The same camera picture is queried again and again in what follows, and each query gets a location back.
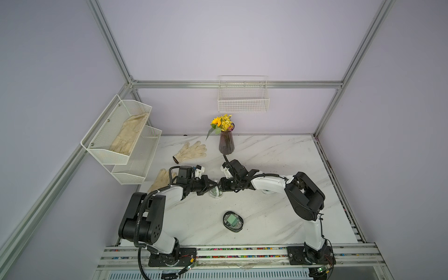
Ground green charger plug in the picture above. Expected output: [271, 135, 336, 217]
[226, 214, 239, 227]

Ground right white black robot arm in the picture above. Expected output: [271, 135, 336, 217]
[219, 156, 334, 265]

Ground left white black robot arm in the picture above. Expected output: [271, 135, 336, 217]
[119, 166, 218, 280]

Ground beige leather glove on table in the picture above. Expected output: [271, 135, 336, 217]
[148, 169, 171, 193]

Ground white knit glove on table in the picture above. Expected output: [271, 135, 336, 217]
[173, 141, 207, 164]

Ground dark glass flower vase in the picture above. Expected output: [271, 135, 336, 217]
[219, 122, 235, 155]

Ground lower white mesh shelf bin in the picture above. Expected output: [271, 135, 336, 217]
[112, 126, 162, 185]

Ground white mesh shelf bin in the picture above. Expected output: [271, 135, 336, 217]
[112, 126, 162, 185]
[80, 95, 152, 165]

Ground yellow flower bouquet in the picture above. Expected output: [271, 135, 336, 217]
[206, 114, 235, 138]

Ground beige glove in bin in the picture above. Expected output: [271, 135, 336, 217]
[110, 113, 149, 156]

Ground upper white mesh shelf bin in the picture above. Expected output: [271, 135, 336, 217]
[80, 95, 152, 165]

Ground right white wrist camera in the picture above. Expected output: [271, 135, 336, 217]
[220, 166, 233, 179]

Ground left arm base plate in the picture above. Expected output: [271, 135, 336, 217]
[148, 247, 197, 267]

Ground white wire wall basket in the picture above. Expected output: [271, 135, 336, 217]
[218, 75, 270, 114]

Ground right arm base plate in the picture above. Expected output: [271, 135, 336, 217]
[287, 244, 336, 266]

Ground aluminium front rail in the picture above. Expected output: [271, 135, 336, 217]
[93, 243, 393, 280]

